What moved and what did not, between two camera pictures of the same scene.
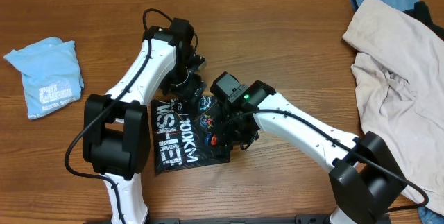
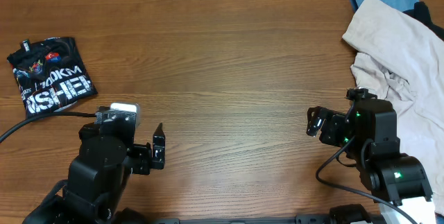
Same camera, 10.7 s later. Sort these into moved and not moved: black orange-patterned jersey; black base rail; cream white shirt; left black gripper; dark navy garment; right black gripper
Moved: black orange-patterned jersey; left black gripper; right black gripper
Not moved: black base rail; cream white shirt; dark navy garment
